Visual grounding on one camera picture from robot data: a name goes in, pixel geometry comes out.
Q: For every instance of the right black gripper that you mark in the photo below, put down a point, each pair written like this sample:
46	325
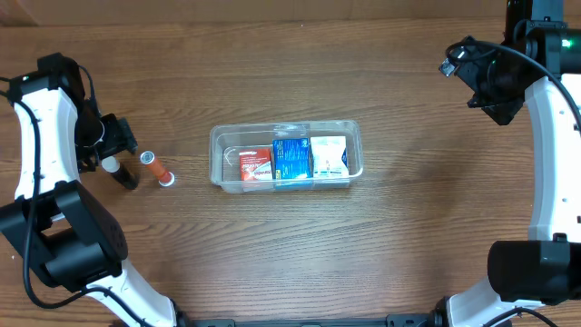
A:
503	104

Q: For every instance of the white medicine box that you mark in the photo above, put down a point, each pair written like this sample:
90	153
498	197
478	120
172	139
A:
329	156

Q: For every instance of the black tube white cap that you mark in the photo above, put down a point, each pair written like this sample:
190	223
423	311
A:
119	173

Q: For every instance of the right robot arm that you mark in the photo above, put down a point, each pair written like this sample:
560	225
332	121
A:
537	67

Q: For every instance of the clear plastic container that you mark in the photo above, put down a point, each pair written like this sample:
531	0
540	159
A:
226	141

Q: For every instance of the orange tube white cap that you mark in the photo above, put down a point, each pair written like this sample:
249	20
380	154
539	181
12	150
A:
164	177

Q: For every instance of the red medicine box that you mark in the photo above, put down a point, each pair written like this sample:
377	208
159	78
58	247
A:
255	164

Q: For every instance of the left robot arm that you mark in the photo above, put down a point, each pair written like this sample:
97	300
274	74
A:
65	237

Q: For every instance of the blue medicine box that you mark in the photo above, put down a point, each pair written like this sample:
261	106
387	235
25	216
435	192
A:
292	161

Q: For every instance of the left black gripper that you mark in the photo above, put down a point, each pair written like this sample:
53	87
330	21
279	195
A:
121	134

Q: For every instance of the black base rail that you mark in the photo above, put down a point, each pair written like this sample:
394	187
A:
391	320

